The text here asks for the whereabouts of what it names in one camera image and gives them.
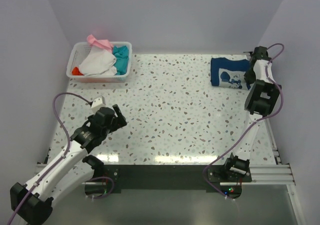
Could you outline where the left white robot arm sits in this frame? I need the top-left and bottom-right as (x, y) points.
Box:
(9, 104), (127, 225)

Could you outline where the white t-shirt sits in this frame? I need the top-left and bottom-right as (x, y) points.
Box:
(78, 46), (117, 76)

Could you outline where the pink t-shirt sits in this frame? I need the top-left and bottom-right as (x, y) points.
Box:
(86, 34), (114, 53)

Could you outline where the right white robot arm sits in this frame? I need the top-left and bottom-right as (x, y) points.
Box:
(222, 46), (281, 178)

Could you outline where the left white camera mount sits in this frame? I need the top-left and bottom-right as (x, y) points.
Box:
(90, 95), (106, 113)

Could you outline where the aluminium frame rail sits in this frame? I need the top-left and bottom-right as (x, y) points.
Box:
(243, 50), (297, 186)

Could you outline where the teal t-shirt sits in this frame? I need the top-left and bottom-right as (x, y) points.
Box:
(112, 46), (129, 76)

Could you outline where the white plastic laundry basket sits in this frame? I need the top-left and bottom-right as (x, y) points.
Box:
(66, 41), (133, 83)

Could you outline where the orange t-shirt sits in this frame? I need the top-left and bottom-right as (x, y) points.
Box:
(71, 67), (83, 76)

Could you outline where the blue mickey t-shirt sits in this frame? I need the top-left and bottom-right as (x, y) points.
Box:
(210, 57), (251, 91)

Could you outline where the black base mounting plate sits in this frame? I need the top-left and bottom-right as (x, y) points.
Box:
(84, 163), (253, 198)

